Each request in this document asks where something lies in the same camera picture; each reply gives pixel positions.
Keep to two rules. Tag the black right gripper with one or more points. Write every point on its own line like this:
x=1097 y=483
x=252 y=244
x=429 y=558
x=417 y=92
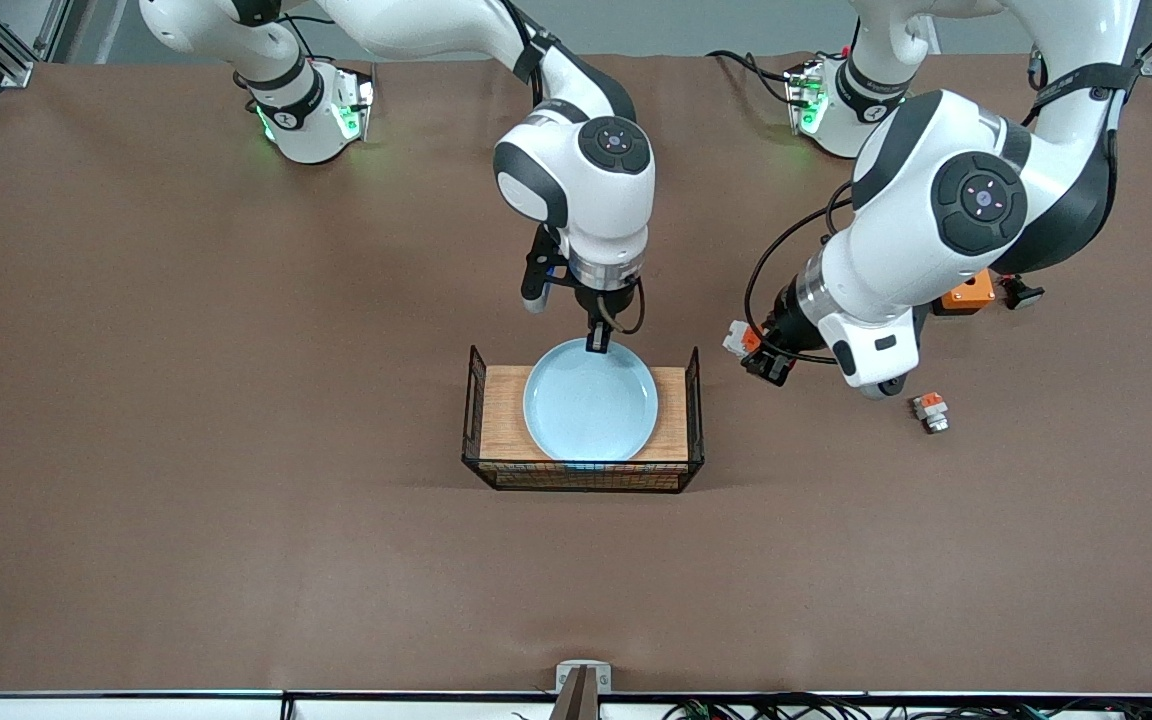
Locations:
x=604 y=303

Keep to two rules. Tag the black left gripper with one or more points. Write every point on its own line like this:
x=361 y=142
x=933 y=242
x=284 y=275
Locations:
x=787 y=317

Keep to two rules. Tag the light blue round plate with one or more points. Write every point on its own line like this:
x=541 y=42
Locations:
x=591 y=405

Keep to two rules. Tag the right arm base connector panel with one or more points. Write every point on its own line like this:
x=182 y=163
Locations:
x=354 y=100

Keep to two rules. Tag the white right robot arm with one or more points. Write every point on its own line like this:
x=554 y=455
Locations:
x=576 y=170

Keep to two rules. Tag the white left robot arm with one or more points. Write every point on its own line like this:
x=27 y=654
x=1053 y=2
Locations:
x=976 y=200

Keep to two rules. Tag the left arm base connector panel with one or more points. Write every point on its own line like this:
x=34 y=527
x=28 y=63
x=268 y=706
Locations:
x=804 y=98

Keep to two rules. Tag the black square-cap push button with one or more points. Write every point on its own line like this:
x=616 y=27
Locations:
x=1021 y=292

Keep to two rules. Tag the small orange grey connector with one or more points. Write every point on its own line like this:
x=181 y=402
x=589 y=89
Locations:
x=931 y=412

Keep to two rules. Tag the brown table cover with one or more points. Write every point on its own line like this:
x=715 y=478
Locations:
x=236 y=450

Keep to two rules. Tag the orange button enclosure box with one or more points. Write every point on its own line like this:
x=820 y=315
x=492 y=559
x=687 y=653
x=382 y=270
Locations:
x=971 y=292

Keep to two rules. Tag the aluminium table edge bracket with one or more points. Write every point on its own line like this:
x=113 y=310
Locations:
x=583 y=685

